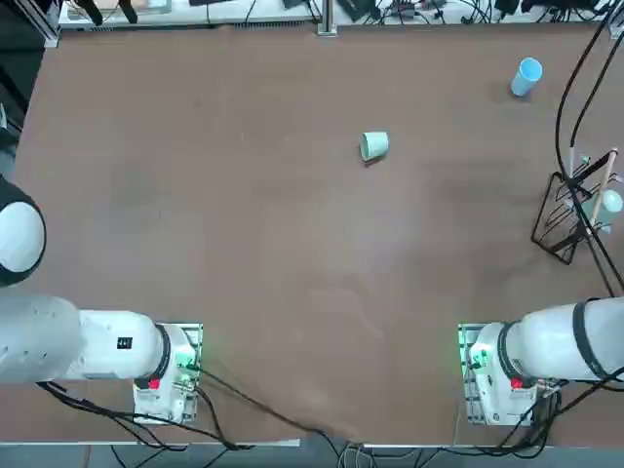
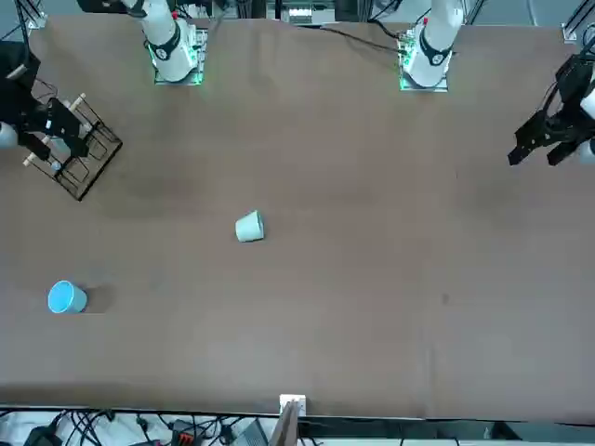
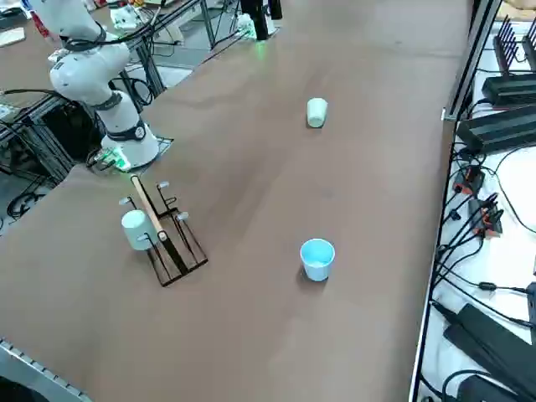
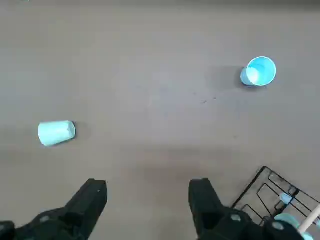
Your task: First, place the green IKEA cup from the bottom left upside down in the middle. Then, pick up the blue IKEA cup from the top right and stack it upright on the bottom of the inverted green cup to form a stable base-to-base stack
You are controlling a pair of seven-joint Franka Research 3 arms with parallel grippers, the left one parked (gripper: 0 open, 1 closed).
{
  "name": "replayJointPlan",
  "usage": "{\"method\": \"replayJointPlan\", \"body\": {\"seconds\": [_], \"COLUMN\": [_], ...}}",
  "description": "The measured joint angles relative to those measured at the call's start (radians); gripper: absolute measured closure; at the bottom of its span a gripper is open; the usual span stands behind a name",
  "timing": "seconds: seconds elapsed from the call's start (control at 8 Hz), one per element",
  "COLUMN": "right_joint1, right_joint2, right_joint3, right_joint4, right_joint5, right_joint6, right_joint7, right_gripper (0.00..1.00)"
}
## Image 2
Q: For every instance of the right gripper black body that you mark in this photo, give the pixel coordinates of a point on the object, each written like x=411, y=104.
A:
x=16, y=93

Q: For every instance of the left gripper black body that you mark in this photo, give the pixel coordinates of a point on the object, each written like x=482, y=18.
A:
x=572, y=83

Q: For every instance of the blue plastic cup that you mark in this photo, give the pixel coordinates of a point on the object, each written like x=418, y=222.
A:
x=67, y=297

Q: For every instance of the green plastic cup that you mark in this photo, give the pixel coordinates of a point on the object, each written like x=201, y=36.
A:
x=250, y=227

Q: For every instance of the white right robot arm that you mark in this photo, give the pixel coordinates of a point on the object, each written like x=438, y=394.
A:
x=167, y=28

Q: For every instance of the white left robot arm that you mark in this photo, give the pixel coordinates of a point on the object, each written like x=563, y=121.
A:
x=437, y=42

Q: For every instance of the black power adapter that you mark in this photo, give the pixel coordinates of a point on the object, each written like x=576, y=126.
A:
x=42, y=436

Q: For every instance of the flat adapter box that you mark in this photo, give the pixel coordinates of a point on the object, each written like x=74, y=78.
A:
x=251, y=433

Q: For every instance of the aluminium frame profile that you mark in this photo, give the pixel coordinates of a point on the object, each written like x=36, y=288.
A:
x=574, y=25
x=37, y=16

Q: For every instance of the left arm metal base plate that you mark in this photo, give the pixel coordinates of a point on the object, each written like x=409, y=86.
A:
x=402, y=56

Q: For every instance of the power strip with red switch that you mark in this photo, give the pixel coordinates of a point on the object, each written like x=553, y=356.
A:
x=182, y=434

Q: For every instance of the white mount bracket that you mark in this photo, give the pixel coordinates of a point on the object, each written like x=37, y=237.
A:
x=300, y=402

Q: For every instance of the upright mount post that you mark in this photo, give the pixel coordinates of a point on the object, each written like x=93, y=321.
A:
x=286, y=427

